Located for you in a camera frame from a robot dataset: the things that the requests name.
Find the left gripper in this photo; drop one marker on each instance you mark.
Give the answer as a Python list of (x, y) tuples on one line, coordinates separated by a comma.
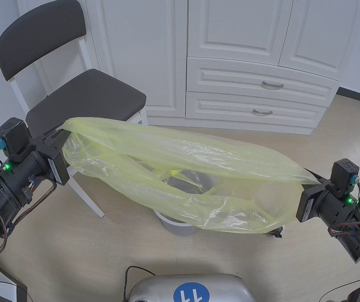
[(26, 175)]

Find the white wardrobe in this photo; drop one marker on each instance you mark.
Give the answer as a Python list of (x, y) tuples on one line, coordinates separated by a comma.
[(236, 17)]

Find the white chair dark grey cushions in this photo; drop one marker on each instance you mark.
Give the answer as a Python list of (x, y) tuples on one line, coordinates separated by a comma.
[(41, 33)]

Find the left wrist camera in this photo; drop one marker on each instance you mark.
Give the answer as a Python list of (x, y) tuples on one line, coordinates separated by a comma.
[(13, 137)]

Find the white trash bin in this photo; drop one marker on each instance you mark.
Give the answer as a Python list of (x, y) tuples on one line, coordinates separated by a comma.
[(180, 228)]

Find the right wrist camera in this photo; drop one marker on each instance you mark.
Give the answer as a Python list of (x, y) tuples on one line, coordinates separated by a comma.
[(345, 171)]

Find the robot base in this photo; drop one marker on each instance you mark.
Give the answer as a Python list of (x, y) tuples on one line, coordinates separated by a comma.
[(155, 289)]

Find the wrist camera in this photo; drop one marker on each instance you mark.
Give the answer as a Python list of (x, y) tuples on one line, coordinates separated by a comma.
[(13, 137), (345, 171)]

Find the yellow plastic bag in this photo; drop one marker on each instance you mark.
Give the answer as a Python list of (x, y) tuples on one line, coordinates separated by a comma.
[(167, 149)]

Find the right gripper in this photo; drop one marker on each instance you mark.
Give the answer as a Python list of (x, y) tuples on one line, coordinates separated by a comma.
[(327, 206)]

